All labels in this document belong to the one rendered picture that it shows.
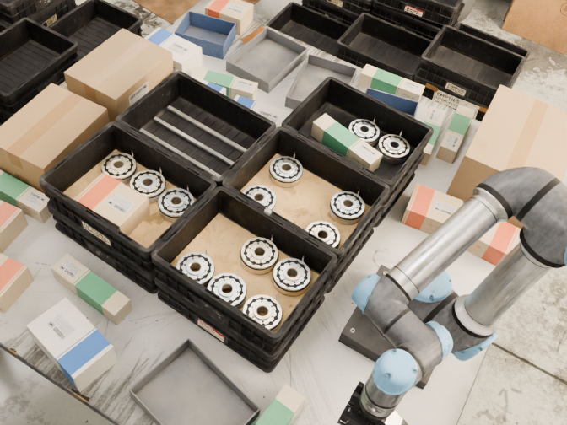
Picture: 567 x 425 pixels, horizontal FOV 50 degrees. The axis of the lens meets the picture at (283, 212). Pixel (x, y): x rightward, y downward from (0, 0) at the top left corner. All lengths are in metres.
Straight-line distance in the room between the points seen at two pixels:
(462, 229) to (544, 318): 1.64
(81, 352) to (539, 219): 1.12
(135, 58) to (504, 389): 1.88
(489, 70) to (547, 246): 1.81
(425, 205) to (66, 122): 1.16
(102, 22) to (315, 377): 2.12
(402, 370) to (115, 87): 1.37
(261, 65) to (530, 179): 1.38
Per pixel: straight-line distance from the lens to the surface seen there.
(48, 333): 1.70
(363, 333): 1.74
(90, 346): 1.66
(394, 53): 3.18
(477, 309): 1.53
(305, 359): 1.73
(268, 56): 2.51
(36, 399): 2.51
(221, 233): 1.76
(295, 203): 1.84
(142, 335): 1.76
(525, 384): 2.73
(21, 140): 2.02
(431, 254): 1.29
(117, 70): 2.20
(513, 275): 1.44
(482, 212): 1.32
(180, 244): 1.70
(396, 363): 1.19
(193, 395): 1.68
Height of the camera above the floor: 2.28
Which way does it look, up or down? 53 degrees down
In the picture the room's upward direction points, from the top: 9 degrees clockwise
